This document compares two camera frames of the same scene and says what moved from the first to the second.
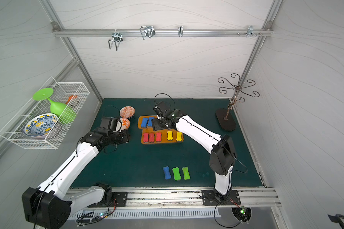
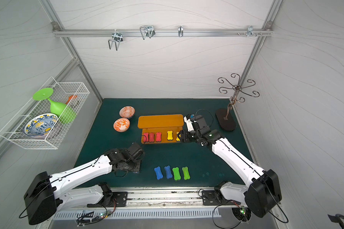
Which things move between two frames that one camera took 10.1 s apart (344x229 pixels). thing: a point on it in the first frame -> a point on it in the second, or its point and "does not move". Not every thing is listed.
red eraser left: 145,137 does not move
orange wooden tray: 149,136 does not move
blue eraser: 150,121 -> 168,172
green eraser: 186,173 does not move
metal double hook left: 117,38 does not move
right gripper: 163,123 -> 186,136
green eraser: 177,174 does not move
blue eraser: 144,122 -> 158,172
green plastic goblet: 66,114 does not move
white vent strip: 80,215 does not move
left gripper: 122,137 -> 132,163
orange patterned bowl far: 127,111 does not move
